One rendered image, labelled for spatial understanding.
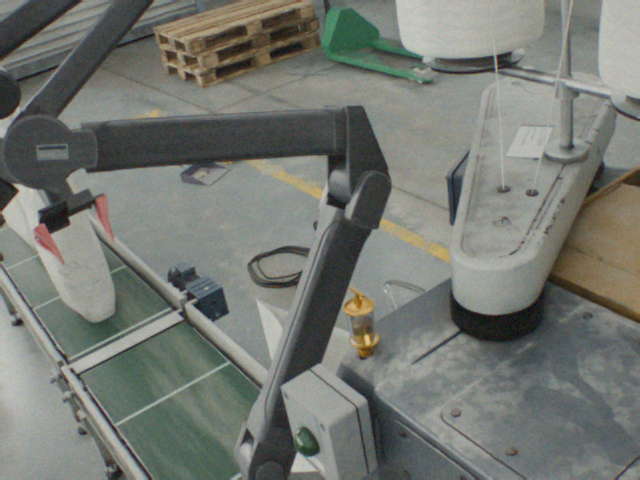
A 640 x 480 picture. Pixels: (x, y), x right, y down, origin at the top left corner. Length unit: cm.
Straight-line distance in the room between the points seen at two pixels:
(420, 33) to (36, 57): 754
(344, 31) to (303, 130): 543
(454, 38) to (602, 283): 30
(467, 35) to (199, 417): 156
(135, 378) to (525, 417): 185
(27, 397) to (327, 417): 257
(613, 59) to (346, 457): 42
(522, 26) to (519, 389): 39
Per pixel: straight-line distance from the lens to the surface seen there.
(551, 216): 72
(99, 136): 82
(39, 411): 305
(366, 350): 70
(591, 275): 78
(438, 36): 81
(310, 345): 93
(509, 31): 81
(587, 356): 68
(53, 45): 828
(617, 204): 92
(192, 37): 616
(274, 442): 95
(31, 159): 80
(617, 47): 68
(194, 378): 228
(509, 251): 67
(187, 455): 205
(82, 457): 276
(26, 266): 325
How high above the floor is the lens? 177
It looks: 30 degrees down
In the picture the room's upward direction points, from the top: 10 degrees counter-clockwise
